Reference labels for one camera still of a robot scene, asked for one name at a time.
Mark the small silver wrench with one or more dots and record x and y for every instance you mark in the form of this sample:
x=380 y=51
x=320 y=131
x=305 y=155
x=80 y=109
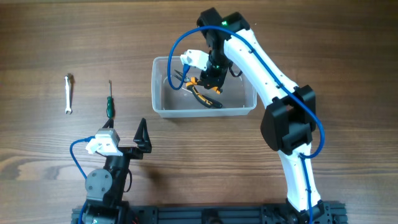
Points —
x=68 y=91

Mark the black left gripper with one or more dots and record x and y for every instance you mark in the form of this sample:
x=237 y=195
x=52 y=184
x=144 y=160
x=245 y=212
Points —
x=141 y=137

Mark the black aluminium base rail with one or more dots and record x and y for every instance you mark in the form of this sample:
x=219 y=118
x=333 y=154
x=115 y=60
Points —
x=265 y=214

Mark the orange black pliers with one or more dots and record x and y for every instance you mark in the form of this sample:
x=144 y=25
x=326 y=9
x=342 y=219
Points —
x=190 y=84

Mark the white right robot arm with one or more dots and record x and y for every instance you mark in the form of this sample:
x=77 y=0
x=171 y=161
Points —
x=289 y=119

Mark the green handled screwdriver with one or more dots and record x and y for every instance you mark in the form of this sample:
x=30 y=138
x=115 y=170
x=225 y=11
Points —
x=110 y=102

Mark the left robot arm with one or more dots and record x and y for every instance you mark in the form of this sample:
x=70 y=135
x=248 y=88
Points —
x=105 y=187

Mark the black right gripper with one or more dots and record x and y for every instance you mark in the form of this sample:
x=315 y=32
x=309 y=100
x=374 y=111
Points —
x=217 y=79

